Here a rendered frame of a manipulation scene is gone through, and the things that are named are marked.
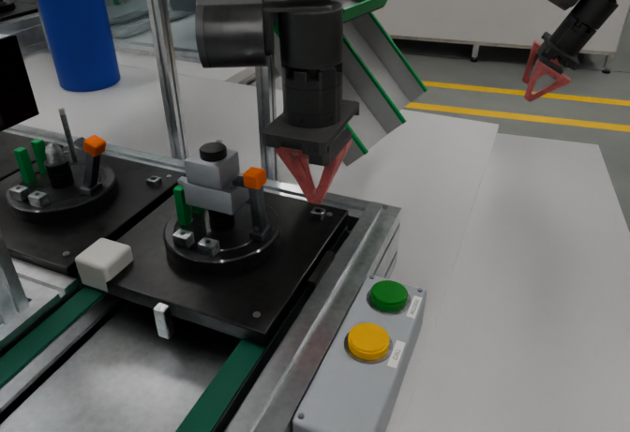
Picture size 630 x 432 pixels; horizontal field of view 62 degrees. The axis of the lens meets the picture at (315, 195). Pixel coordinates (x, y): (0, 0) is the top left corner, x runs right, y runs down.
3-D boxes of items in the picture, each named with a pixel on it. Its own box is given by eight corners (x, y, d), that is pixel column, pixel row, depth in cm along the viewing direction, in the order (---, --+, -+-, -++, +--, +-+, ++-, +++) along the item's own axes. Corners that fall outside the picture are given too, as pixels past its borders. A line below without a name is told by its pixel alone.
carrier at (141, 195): (189, 185, 80) (178, 107, 74) (70, 281, 61) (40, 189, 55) (67, 156, 88) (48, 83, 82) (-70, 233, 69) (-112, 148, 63)
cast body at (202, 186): (251, 197, 63) (247, 143, 59) (232, 216, 59) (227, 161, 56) (191, 184, 66) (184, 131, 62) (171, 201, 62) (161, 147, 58)
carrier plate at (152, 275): (348, 222, 72) (349, 209, 70) (265, 348, 53) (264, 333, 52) (198, 186, 80) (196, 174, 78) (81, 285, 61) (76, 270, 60)
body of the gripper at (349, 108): (261, 150, 50) (254, 74, 46) (303, 110, 58) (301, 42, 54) (325, 161, 48) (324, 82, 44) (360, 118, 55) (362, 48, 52)
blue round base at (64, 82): (132, 77, 148) (112, -26, 134) (92, 96, 136) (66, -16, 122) (89, 69, 153) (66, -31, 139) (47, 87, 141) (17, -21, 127)
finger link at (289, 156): (277, 207, 56) (271, 126, 51) (303, 176, 62) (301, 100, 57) (337, 220, 54) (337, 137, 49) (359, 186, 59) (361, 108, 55)
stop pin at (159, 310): (175, 332, 58) (170, 305, 56) (168, 339, 57) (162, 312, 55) (164, 328, 58) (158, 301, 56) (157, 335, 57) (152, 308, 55)
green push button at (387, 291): (410, 298, 59) (412, 284, 58) (400, 322, 56) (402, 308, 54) (376, 289, 60) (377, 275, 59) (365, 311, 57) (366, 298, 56)
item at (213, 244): (220, 250, 60) (219, 240, 59) (213, 258, 59) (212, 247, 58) (205, 246, 60) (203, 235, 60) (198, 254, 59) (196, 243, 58)
